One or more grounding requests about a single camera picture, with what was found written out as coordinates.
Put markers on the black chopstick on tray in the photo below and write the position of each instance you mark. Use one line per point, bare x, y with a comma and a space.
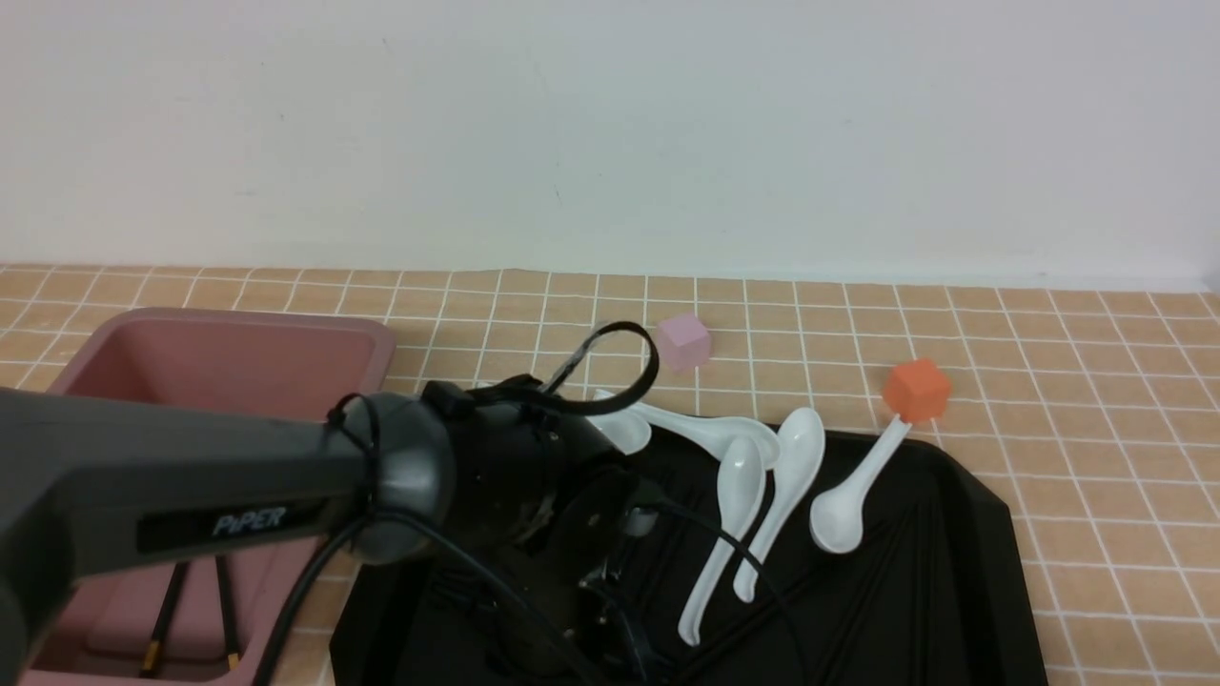
777, 639
876, 642

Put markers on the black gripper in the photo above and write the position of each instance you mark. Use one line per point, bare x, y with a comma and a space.
533, 597

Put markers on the black chopstick in bin right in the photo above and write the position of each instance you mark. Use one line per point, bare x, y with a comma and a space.
227, 609

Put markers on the white ceramic soup spoon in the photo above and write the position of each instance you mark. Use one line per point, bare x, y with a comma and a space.
739, 490
803, 440
627, 433
837, 516
714, 435

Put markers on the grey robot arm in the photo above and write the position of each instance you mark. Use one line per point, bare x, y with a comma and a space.
93, 487

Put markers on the black chopstick in bin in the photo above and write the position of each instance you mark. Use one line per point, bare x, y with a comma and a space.
227, 609
153, 657

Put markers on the orange cube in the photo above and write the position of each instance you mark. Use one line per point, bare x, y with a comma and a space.
917, 391

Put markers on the pink translucent cube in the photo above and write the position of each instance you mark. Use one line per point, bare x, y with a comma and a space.
684, 342

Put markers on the black chopstick in bin left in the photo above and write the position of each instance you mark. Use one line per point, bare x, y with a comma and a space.
153, 657

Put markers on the pink plastic bin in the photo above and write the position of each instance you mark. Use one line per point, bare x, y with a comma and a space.
285, 366

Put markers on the black plastic tray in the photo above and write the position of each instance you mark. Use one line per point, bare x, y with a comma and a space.
978, 627

